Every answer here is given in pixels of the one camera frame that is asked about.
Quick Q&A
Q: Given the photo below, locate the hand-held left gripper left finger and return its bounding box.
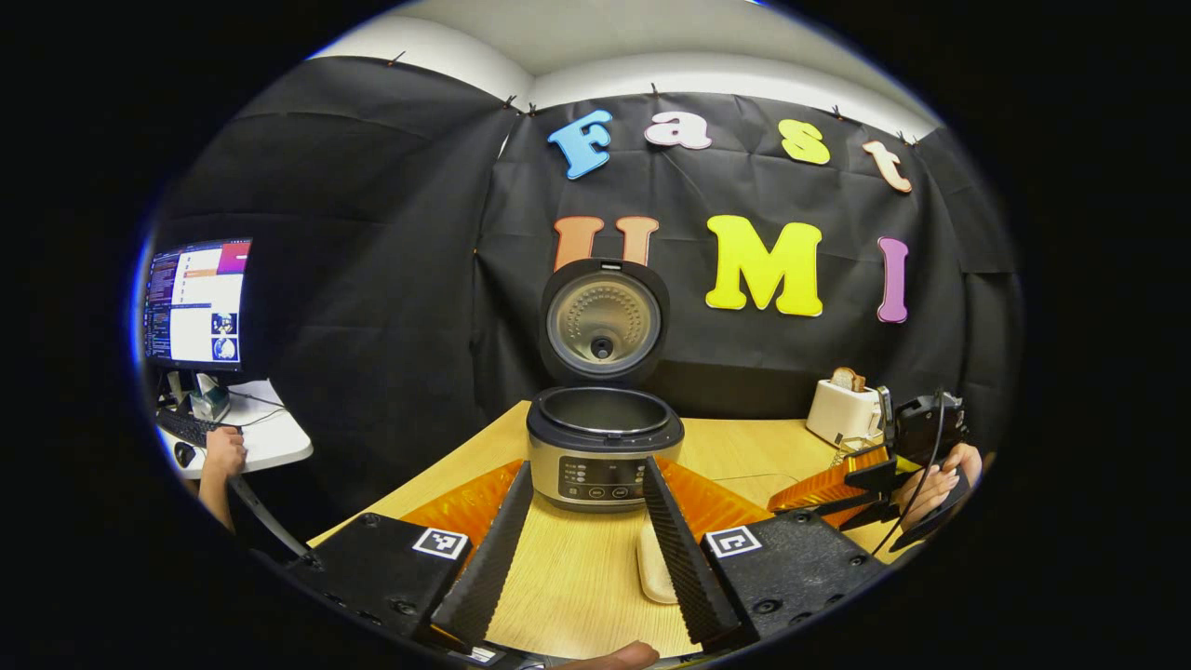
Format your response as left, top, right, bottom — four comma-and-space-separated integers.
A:
284, 458, 536, 650

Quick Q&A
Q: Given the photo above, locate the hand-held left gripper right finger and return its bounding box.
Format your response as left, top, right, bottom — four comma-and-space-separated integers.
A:
642, 454, 892, 652

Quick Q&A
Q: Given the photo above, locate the silver black rice cooker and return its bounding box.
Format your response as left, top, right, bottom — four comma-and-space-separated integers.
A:
526, 258, 686, 513

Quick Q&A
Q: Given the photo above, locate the white toaster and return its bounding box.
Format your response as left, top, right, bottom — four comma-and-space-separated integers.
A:
806, 377, 883, 448

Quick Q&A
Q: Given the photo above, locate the white side desk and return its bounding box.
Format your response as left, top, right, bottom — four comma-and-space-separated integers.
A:
154, 377, 314, 480

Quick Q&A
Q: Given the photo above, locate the black backdrop cloth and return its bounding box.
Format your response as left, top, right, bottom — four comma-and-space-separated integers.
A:
140, 56, 1024, 522

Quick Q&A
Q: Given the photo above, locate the small desk box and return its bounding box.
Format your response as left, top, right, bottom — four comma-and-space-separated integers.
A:
191, 375, 231, 422

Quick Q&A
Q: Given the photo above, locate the black keyboard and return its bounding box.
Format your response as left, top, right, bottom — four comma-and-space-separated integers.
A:
156, 409, 220, 449

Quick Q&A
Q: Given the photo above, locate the computer monitor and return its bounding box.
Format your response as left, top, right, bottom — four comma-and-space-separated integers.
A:
142, 237, 254, 373

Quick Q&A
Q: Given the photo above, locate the thin black cable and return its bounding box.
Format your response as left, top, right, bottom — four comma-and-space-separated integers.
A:
873, 389, 947, 559

